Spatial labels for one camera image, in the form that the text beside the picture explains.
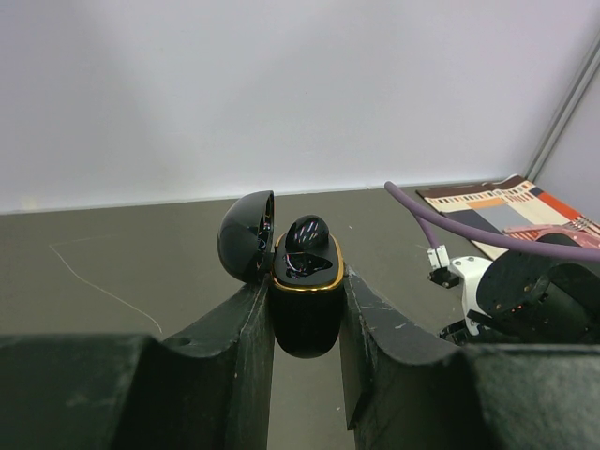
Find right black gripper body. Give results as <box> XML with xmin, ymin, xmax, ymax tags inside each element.
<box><xmin>439</xmin><ymin>250</ymin><xmax>599</xmax><ymax>346</ymax></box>

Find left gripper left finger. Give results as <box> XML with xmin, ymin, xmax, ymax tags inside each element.
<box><xmin>1</xmin><ymin>285</ymin><xmax>274</xmax><ymax>449</ymax></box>

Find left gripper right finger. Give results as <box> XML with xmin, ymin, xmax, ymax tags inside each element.
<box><xmin>339</xmin><ymin>270</ymin><xmax>599</xmax><ymax>449</ymax></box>

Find glossy black charging case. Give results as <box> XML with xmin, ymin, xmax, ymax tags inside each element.
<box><xmin>217</xmin><ymin>190</ymin><xmax>344</xmax><ymax>359</ymax></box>

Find orange patterned cloth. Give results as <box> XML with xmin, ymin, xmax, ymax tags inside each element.
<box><xmin>417</xmin><ymin>174</ymin><xmax>599</xmax><ymax>234</ymax></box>

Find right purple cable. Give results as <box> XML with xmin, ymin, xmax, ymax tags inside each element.
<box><xmin>383</xmin><ymin>181</ymin><xmax>600</xmax><ymax>263</ymax></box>

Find aluminium frame rail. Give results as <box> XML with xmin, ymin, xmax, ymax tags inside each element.
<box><xmin>525</xmin><ymin>33</ymin><xmax>599</xmax><ymax>183</ymax></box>

